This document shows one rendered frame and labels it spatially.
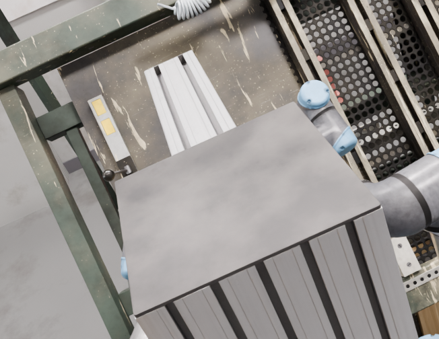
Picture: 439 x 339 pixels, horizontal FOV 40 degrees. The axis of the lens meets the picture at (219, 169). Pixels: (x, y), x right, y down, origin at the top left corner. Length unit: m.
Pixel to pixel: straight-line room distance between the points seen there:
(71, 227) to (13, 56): 0.57
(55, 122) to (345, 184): 1.59
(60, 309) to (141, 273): 3.53
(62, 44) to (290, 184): 1.46
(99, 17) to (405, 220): 1.23
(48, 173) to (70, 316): 2.13
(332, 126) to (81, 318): 2.75
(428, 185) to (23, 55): 1.34
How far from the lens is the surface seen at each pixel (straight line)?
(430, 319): 2.54
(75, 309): 4.05
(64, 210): 1.99
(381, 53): 2.09
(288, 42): 2.01
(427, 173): 1.16
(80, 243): 1.98
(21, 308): 4.36
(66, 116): 2.10
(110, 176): 1.85
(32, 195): 5.21
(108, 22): 1.99
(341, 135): 1.49
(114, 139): 1.98
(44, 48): 2.01
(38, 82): 2.61
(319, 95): 1.51
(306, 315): 0.62
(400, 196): 1.13
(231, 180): 0.67
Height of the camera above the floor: 2.39
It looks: 32 degrees down
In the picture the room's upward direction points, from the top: 24 degrees counter-clockwise
